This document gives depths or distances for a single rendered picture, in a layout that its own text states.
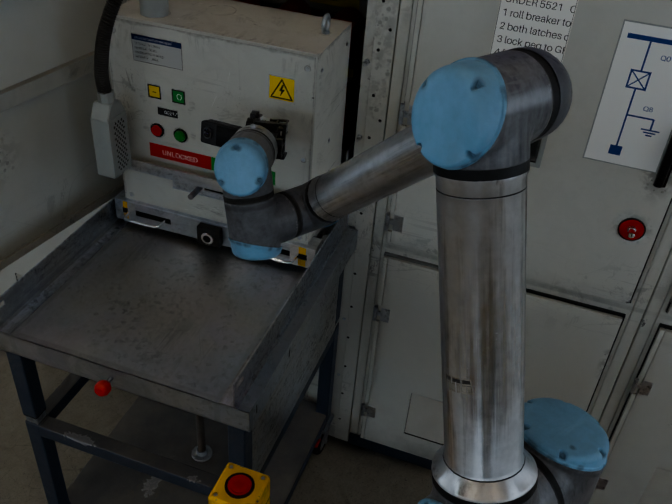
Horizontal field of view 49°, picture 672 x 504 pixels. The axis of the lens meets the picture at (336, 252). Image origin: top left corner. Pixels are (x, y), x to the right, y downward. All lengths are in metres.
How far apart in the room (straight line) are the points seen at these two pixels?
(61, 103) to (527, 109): 1.28
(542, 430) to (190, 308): 0.84
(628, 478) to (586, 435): 1.10
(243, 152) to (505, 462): 0.63
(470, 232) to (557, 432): 0.44
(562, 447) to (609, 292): 0.76
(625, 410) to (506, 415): 1.14
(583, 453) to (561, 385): 0.91
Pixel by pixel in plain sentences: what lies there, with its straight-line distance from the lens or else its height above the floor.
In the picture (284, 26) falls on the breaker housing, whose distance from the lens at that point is 1.66.
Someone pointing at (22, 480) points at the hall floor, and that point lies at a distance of 2.53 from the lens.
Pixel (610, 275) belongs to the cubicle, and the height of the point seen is 0.91.
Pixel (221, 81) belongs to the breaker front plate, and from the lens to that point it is 1.63.
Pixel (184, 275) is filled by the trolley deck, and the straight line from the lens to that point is 1.78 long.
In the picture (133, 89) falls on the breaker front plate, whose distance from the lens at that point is 1.76.
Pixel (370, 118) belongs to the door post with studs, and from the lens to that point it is 1.78.
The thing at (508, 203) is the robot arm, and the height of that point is 1.50.
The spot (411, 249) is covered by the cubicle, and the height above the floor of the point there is 0.83.
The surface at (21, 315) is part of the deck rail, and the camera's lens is 1.74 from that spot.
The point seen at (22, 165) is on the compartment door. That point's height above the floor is 1.05.
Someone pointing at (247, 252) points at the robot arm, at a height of 1.17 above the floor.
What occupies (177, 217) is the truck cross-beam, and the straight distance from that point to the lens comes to 1.86.
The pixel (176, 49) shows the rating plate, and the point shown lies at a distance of 1.66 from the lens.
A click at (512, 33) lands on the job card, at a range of 1.61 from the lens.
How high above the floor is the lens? 1.95
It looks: 36 degrees down
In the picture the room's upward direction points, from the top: 5 degrees clockwise
